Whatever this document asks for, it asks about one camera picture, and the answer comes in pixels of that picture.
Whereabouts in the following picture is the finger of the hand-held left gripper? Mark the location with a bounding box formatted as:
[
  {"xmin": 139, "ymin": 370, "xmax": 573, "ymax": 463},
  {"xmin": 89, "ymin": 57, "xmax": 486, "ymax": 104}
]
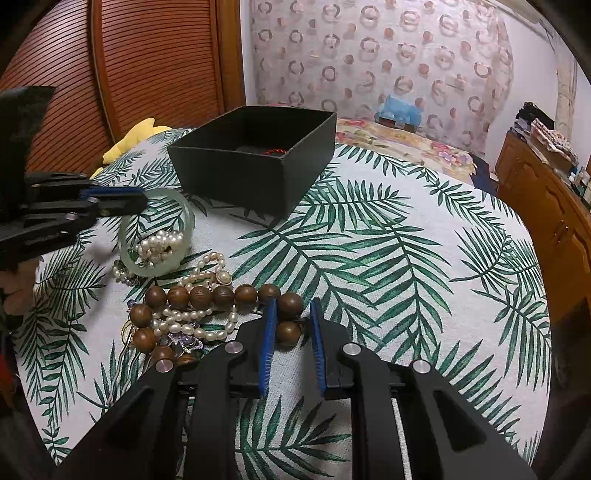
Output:
[
  {"xmin": 25, "ymin": 172, "xmax": 149, "ymax": 217},
  {"xmin": 0, "ymin": 198, "xmax": 112, "ymax": 271}
]

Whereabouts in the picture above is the dark blue bed sheet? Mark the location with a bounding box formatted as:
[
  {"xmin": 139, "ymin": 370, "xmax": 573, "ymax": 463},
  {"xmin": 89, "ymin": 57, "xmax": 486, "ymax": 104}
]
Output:
[{"xmin": 471, "ymin": 154, "xmax": 499, "ymax": 190}]

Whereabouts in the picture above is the long white pearl necklace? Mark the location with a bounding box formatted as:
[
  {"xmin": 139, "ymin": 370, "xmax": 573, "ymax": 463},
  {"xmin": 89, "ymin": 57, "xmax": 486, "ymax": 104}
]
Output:
[{"xmin": 150, "ymin": 302, "xmax": 241, "ymax": 344}]

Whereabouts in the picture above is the brown wooden door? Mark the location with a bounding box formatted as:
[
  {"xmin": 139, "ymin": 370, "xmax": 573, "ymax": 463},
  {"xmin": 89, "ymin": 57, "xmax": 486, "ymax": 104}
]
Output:
[{"xmin": 215, "ymin": 0, "xmax": 247, "ymax": 112}]

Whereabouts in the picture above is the purple gem necklace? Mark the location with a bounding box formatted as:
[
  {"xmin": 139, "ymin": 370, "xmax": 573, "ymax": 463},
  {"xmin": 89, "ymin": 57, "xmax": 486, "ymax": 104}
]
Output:
[{"xmin": 164, "ymin": 323, "xmax": 208, "ymax": 354}]

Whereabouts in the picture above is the stack of folded cloths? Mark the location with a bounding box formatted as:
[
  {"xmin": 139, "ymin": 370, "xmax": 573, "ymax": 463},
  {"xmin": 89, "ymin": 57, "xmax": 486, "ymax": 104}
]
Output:
[{"xmin": 512, "ymin": 104, "xmax": 578, "ymax": 167}]

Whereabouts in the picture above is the green leaf print tablecloth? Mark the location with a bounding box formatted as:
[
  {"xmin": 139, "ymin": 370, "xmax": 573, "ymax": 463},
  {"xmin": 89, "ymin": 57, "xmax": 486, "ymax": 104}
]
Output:
[{"xmin": 14, "ymin": 127, "xmax": 552, "ymax": 480}]

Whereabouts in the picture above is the brown wooden bead bracelet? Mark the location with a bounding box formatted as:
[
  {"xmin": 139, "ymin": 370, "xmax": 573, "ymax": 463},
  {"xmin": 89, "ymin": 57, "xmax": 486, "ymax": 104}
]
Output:
[{"xmin": 129, "ymin": 283, "xmax": 304, "ymax": 368}]

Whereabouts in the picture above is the pearl necklace with oval clasp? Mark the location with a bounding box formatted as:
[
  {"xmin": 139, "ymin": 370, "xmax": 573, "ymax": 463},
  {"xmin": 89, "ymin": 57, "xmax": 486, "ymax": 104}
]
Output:
[{"xmin": 179, "ymin": 251, "xmax": 232, "ymax": 296}]

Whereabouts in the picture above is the white pearl bracelet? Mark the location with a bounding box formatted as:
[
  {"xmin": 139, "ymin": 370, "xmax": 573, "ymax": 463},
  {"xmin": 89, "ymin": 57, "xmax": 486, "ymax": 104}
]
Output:
[
  {"xmin": 135, "ymin": 230, "xmax": 186, "ymax": 267},
  {"xmin": 112, "ymin": 259, "xmax": 139, "ymax": 286}
]

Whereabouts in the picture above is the yellow plush toy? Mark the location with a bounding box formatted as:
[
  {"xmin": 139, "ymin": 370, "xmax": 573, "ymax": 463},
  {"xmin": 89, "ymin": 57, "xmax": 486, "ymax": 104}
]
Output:
[{"xmin": 90, "ymin": 117, "xmax": 171, "ymax": 178}]

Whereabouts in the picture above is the floral blanket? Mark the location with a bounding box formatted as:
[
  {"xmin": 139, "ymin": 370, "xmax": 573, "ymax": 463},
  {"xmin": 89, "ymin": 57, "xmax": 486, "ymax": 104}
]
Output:
[{"xmin": 335, "ymin": 117, "xmax": 476, "ymax": 185}]

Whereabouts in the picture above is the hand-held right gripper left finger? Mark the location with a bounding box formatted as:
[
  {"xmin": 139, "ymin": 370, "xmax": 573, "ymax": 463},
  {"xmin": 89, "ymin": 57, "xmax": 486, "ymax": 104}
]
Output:
[{"xmin": 53, "ymin": 298, "xmax": 278, "ymax": 480}]

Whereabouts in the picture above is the wooden cabinet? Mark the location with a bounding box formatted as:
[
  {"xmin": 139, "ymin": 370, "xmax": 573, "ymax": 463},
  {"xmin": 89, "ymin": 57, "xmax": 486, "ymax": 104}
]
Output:
[{"xmin": 495, "ymin": 131, "xmax": 591, "ymax": 324}]

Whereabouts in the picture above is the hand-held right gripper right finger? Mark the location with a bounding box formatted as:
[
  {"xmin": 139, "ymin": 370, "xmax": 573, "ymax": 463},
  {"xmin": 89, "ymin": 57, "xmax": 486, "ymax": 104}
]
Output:
[{"xmin": 310, "ymin": 298, "xmax": 539, "ymax": 480}]

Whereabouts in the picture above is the circle pattern curtain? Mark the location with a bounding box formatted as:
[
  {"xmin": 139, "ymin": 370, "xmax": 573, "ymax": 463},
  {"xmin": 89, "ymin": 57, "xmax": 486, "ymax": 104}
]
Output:
[{"xmin": 249, "ymin": 0, "xmax": 515, "ymax": 153}]

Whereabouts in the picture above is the pale green jade bangle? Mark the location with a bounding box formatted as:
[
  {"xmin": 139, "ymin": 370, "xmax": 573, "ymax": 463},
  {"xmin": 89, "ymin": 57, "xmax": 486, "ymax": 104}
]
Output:
[{"xmin": 119, "ymin": 188, "xmax": 195, "ymax": 278}]

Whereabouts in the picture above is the black cardboard box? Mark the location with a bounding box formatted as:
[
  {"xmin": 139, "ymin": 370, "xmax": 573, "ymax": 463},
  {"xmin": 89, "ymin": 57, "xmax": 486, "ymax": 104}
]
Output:
[{"xmin": 167, "ymin": 105, "xmax": 338, "ymax": 219}]

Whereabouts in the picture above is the blue wrapped package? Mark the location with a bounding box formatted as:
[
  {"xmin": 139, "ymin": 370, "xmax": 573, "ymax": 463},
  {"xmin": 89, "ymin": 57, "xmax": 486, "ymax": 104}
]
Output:
[{"xmin": 375, "ymin": 95, "xmax": 426, "ymax": 132}]

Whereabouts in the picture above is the slatted wooden wardrobe door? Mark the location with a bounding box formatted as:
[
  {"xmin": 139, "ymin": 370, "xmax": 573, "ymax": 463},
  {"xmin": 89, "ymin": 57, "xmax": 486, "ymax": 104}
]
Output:
[{"xmin": 0, "ymin": 0, "xmax": 227, "ymax": 176}]

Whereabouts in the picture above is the person's left hand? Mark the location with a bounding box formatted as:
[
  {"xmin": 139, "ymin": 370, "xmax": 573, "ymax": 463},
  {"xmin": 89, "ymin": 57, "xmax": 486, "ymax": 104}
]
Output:
[{"xmin": 0, "ymin": 268, "xmax": 35, "ymax": 319}]

